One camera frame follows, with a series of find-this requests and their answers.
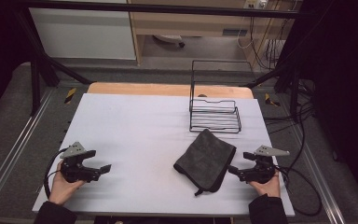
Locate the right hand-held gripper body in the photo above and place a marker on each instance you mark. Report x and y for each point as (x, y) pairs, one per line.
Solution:
(261, 171)

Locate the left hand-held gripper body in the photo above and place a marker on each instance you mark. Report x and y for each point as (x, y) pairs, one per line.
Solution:
(74, 172)

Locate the dark grey towel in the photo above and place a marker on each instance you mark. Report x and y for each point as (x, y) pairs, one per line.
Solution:
(206, 160)

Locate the person's right hand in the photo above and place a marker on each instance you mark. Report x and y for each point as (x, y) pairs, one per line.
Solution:
(268, 188)

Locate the person's left hand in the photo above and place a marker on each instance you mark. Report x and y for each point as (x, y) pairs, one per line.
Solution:
(61, 188)

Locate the white table cover board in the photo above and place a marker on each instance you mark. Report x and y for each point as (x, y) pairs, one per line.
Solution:
(136, 133)

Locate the yellow black floor tape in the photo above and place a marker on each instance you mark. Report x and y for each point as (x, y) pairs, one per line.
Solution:
(271, 100)
(70, 95)

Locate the white cabinet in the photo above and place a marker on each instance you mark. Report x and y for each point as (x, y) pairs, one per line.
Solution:
(84, 34)

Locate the office chair base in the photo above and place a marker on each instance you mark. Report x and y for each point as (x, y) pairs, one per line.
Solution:
(169, 39)

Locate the wooden desk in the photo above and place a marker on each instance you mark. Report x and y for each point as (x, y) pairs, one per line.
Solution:
(183, 23)

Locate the white power strip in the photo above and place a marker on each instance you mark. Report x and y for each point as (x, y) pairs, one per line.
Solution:
(256, 3)

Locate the aluminium floor rail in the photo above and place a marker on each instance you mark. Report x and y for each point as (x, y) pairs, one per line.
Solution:
(320, 183)
(12, 149)

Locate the black metal frame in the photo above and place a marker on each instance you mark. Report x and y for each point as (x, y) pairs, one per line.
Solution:
(155, 8)

